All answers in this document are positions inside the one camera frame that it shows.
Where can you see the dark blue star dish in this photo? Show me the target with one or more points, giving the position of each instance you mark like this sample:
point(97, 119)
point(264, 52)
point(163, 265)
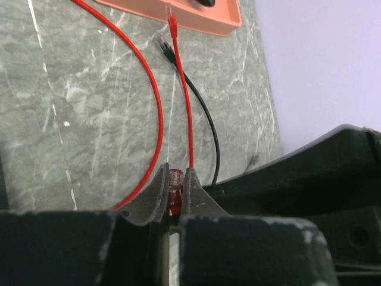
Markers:
point(206, 3)

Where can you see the salmon pink tray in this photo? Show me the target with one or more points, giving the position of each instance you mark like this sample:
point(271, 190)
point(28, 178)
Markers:
point(220, 20)

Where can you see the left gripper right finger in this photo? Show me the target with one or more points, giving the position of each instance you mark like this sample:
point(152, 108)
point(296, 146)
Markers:
point(216, 248)

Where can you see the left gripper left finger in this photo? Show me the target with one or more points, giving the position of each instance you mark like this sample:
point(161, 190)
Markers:
point(100, 247)

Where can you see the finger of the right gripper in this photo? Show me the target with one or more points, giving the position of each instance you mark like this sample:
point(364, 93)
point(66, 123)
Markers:
point(338, 171)
point(353, 237)

